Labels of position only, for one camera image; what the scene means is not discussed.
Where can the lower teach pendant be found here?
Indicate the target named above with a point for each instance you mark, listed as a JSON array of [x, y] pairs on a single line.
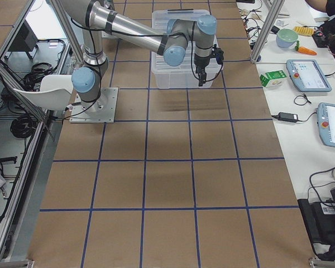
[[326, 123]]

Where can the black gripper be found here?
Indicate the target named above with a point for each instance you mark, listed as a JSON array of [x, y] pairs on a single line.
[[200, 63]]

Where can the upper teach pendant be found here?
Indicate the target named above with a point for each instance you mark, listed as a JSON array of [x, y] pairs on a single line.
[[307, 76]]

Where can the aluminium frame post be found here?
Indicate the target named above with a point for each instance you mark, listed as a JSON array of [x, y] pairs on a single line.
[[267, 26]]

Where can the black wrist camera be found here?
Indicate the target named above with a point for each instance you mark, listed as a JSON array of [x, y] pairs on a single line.
[[218, 55]]

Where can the green white milk carton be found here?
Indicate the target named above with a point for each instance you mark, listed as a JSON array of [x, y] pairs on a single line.
[[272, 78]]

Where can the yellow toy corn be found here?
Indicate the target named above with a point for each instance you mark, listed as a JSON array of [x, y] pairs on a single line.
[[304, 31]]

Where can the white plastic chair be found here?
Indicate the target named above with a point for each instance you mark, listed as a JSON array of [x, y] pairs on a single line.
[[54, 94]]

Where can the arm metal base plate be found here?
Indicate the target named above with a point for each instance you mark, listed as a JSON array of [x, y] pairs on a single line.
[[103, 111]]

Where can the green and blue bowl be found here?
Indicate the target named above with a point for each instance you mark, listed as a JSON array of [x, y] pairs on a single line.
[[286, 38]]

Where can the black power adapter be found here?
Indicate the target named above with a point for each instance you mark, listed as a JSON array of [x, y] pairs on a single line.
[[286, 117]]

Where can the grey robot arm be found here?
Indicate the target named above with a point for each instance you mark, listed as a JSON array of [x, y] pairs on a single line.
[[171, 45]]

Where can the toy carrot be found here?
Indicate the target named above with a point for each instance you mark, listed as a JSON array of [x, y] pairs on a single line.
[[304, 50]]

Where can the teach pendant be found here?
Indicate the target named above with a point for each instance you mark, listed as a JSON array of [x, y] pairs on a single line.
[[326, 123], [307, 76]]

